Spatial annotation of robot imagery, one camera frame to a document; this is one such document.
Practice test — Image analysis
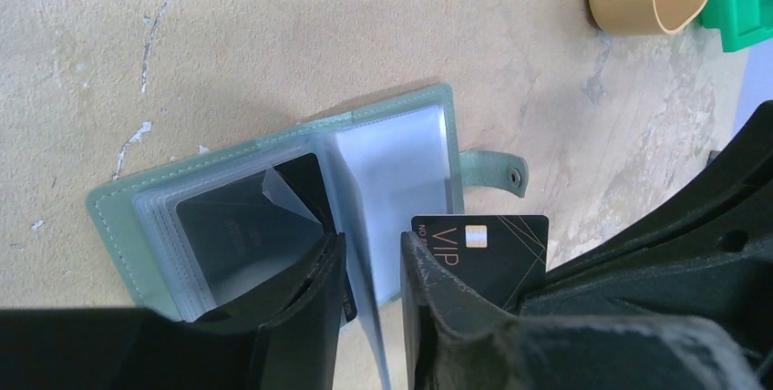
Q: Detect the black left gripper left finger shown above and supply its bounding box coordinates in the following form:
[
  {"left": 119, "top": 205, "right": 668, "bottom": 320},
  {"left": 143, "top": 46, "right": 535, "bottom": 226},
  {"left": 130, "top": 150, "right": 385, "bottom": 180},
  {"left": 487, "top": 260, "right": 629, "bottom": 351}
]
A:
[{"left": 1, "top": 233, "right": 345, "bottom": 389}]

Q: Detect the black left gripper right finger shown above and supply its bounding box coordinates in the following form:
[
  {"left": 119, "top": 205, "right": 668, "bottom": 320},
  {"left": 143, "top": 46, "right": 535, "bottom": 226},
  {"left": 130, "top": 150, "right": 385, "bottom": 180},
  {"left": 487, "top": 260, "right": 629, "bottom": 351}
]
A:
[{"left": 401, "top": 231, "right": 762, "bottom": 389}]

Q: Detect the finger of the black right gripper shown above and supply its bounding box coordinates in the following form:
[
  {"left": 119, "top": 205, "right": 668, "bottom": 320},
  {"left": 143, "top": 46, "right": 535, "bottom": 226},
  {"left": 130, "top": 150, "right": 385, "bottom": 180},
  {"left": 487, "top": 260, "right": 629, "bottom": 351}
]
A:
[
  {"left": 547, "top": 100, "right": 772, "bottom": 282},
  {"left": 519, "top": 201, "right": 772, "bottom": 370}
]

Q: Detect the black card taken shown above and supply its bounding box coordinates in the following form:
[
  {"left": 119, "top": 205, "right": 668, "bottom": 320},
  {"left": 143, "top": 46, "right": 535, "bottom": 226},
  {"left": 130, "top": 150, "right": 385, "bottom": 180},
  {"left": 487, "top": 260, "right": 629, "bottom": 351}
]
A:
[
  {"left": 175, "top": 153, "right": 336, "bottom": 319},
  {"left": 411, "top": 214, "right": 549, "bottom": 309}
]

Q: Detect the green card holder wallet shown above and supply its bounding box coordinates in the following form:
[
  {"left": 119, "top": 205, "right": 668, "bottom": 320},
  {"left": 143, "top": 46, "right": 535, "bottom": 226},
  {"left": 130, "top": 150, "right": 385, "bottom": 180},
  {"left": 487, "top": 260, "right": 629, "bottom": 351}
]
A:
[{"left": 86, "top": 84, "right": 529, "bottom": 388}]

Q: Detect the green plastic bin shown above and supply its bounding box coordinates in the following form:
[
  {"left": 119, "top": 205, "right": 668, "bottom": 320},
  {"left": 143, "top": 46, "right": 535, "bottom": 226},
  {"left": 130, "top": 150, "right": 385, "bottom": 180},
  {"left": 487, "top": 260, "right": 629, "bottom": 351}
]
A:
[{"left": 698, "top": 0, "right": 772, "bottom": 53}]

